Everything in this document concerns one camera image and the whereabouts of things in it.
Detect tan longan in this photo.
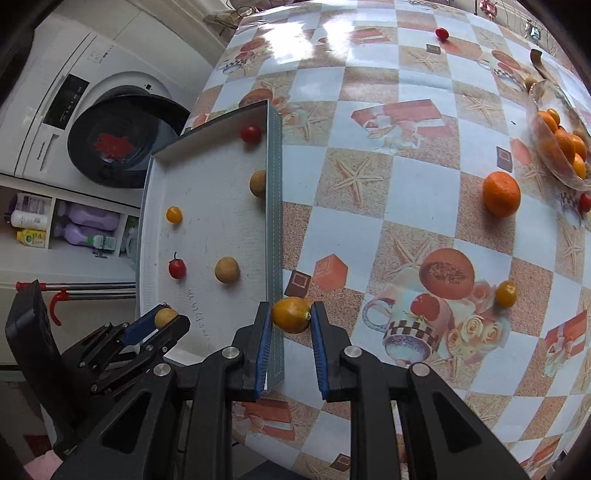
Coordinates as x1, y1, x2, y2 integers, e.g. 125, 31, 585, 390
154, 308, 178, 330
249, 170, 266, 198

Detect white shallow box tray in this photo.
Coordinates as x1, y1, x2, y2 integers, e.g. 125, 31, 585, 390
136, 100, 283, 365

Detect oranges in bowl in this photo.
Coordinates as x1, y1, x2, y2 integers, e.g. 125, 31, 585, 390
538, 109, 587, 180

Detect yellow green bottle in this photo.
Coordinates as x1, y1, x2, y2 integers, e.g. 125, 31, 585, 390
16, 229, 46, 248

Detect purple detergent bottle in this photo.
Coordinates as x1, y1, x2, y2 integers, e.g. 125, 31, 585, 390
52, 201, 120, 252

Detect red hooked rod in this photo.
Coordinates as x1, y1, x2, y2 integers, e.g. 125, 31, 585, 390
7, 280, 135, 326

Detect glass fruit bowl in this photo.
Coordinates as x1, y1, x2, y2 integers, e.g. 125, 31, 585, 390
527, 80, 590, 193

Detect tan longan centre table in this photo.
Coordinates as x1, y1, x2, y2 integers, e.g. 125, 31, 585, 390
214, 256, 240, 284

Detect yellow tomato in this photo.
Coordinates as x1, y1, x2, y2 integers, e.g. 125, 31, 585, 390
165, 206, 183, 225
271, 297, 311, 334

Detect yellow tomato beside orange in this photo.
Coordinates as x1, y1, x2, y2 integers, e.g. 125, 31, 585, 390
165, 206, 183, 225

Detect red tomato below bowl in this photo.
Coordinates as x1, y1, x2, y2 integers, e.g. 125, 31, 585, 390
578, 193, 591, 215

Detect white washing machine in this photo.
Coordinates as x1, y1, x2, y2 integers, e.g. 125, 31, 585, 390
1, 13, 212, 208

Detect yellow tomato mid table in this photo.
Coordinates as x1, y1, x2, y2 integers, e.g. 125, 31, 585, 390
495, 280, 518, 309

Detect large orange on table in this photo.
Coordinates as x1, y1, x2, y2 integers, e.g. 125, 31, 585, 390
482, 171, 521, 218

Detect red cherry tomato with stem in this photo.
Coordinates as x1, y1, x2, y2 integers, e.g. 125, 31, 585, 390
168, 255, 186, 280

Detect red tomato by tray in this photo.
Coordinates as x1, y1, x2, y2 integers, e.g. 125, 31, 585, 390
240, 125, 263, 145

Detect red tomato far corner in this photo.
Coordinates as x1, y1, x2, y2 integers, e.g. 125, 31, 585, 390
435, 27, 450, 42

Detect patterned tablecloth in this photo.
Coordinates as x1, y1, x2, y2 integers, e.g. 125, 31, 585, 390
188, 1, 590, 479

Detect white cloth pile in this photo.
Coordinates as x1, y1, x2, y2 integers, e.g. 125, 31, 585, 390
204, 0, 283, 30

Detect white plastic bottle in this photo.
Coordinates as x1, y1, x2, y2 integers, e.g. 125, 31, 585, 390
4, 192, 52, 231

